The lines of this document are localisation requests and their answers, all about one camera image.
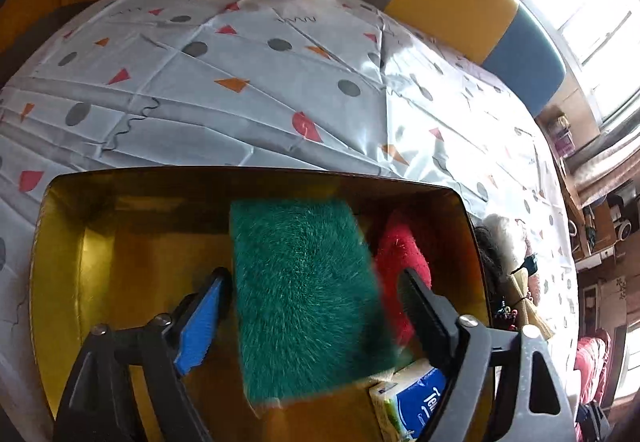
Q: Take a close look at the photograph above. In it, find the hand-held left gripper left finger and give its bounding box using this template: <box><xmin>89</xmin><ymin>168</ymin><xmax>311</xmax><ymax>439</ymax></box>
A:
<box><xmin>52</xmin><ymin>266</ymin><xmax>236</xmax><ymax>442</ymax></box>

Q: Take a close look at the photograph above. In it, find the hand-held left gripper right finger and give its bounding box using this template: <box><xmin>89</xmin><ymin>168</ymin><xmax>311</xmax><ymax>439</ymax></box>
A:
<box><xmin>397</xmin><ymin>267</ymin><xmax>578</xmax><ymax>442</ymax></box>

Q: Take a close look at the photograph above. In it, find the green scouring sponge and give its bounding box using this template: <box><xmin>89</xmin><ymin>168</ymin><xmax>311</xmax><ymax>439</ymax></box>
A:
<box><xmin>229</xmin><ymin>198</ymin><xmax>408</xmax><ymax>415</ymax></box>

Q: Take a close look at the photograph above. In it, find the red box with gold inside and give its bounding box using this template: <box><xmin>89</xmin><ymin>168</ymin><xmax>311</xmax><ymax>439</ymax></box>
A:
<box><xmin>29</xmin><ymin>165</ymin><xmax>496</xmax><ymax>442</ymax></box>

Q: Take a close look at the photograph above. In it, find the white fluffy plush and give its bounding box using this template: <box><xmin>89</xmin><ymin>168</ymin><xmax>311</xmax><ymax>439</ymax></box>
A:
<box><xmin>482</xmin><ymin>215</ymin><xmax>531</xmax><ymax>273</ymax></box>

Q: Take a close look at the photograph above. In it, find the red fluffy pouch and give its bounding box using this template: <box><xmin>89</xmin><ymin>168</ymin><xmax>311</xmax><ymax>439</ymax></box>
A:
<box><xmin>374</xmin><ymin>208</ymin><xmax>433</xmax><ymax>348</ymax></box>

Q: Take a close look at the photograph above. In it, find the white tissue pack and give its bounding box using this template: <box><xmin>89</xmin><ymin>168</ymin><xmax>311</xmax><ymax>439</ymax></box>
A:
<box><xmin>369</xmin><ymin>357</ymin><xmax>448</xmax><ymax>442</ymax></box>

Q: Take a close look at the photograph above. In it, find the beige tied bundle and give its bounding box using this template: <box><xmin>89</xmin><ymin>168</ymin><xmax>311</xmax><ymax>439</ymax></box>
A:
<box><xmin>505</xmin><ymin>272</ymin><xmax>556</xmax><ymax>340</ymax></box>

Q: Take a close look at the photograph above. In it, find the red cloth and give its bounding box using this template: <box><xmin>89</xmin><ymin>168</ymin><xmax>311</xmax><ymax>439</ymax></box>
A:
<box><xmin>575</xmin><ymin>329</ymin><xmax>613</xmax><ymax>418</ymax></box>

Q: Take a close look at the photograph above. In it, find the wooden desk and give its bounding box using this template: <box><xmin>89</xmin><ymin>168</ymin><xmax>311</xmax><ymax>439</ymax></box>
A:
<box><xmin>537</xmin><ymin>102</ymin><xmax>618</xmax><ymax>268</ymax></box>

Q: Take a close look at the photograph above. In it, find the white fan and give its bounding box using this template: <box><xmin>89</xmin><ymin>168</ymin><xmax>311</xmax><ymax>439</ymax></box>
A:
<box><xmin>612</xmin><ymin>202</ymin><xmax>640</xmax><ymax>243</ymax></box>

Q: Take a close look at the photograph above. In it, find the purple box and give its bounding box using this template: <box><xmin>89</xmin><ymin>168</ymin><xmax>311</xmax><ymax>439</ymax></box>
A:
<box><xmin>550</xmin><ymin>115</ymin><xmax>578</xmax><ymax>158</ymax></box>

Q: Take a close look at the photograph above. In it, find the printed grey tablecloth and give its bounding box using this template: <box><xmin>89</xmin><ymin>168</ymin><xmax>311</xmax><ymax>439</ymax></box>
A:
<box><xmin>0</xmin><ymin>0</ymin><xmax>581</xmax><ymax>442</ymax></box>

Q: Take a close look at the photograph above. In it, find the yellow blue grey chair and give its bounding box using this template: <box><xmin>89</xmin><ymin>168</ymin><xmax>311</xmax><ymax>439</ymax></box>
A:
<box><xmin>280</xmin><ymin>0</ymin><xmax>568</xmax><ymax>118</ymax></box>

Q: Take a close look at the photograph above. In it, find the window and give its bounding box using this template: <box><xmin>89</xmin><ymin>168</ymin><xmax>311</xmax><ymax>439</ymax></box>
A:
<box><xmin>520</xmin><ymin>0</ymin><xmax>640</xmax><ymax>133</ymax></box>

